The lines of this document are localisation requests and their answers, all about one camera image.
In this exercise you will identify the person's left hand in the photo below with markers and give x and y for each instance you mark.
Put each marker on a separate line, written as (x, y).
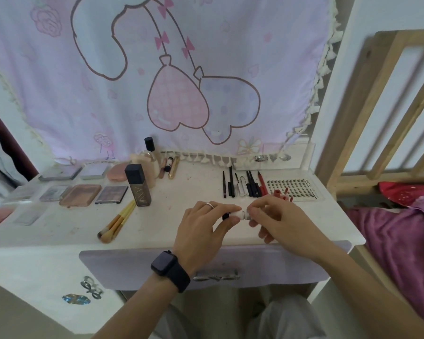
(198, 240)

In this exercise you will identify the person's right hand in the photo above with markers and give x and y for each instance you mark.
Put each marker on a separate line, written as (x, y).
(293, 229)

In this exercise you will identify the false eyelash tray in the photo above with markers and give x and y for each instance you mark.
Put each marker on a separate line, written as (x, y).
(304, 188)

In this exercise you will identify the red pencil cap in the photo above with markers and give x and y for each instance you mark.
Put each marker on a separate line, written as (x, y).
(264, 189)

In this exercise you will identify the red makeup pencil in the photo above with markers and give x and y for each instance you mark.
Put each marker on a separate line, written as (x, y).
(260, 180)

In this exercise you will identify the short black makeup pencil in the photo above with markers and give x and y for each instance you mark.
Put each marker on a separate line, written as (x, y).
(249, 183)

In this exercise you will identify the long black makeup pencil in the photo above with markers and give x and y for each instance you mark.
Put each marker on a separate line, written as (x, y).
(231, 181)

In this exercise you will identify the dark square foundation bottle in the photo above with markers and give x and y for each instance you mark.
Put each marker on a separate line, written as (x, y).
(138, 188)

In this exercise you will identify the pink concealer tube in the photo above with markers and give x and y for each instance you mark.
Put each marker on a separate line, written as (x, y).
(163, 168)

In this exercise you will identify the small pale tube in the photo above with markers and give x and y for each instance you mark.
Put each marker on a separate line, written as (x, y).
(168, 164)

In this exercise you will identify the purple drawer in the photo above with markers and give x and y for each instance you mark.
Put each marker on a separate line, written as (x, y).
(120, 268)

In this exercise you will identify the peach pump bottle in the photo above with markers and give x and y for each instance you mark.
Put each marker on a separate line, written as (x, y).
(146, 165)

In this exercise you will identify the pink rounded compact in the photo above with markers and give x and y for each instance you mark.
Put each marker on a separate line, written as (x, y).
(118, 172)

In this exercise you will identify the foundation bottle black cap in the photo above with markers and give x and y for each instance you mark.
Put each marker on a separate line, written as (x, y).
(149, 143)

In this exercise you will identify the small grey square palette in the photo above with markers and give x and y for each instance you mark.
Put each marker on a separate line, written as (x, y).
(95, 171)

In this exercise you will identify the silver square palette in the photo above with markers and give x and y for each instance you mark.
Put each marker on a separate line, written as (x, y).
(54, 194)

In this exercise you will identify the clear square palette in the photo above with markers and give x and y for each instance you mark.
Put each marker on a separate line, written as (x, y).
(30, 216)

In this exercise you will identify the person's right forearm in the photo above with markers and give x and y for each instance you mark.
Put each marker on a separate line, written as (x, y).
(374, 289)

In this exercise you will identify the person's left forearm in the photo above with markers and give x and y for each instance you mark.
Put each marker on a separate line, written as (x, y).
(137, 310)

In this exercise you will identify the white dressing table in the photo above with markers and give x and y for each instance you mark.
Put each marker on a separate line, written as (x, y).
(56, 236)

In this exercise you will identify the black smartwatch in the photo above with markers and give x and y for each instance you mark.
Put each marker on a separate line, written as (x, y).
(169, 270)

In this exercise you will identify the silver oval metal fitting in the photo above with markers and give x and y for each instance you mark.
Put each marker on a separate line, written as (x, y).
(284, 157)
(260, 158)

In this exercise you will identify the purple bed sheet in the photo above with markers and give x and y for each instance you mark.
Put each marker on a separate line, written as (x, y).
(399, 250)

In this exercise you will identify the red floral pillow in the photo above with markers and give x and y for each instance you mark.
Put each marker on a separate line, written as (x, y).
(399, 194)

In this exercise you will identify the blue shiny cabinet sticker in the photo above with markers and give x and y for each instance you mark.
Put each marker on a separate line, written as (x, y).
(76, 299)

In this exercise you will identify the pink cartoon cloth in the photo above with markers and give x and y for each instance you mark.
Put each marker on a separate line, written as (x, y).
(74, 102)

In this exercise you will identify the dark red wooden door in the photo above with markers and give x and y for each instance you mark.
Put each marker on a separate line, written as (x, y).
(7, 144)

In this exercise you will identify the wooden bed frame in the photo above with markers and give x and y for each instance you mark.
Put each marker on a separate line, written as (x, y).
(357, 120)

